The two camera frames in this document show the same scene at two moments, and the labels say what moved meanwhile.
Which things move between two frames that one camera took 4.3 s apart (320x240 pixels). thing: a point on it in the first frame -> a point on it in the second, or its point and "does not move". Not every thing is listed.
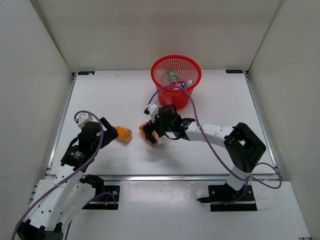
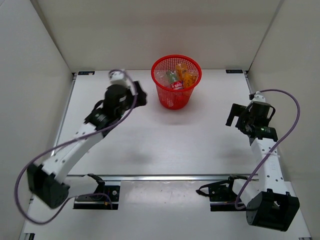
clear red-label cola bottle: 176,83 does not move
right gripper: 149,127 -> 237,110
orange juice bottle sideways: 124,134 -> 181,68
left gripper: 111,131 -> 140,98
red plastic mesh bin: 188,69 does not move
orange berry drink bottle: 154,133 -> 189,78
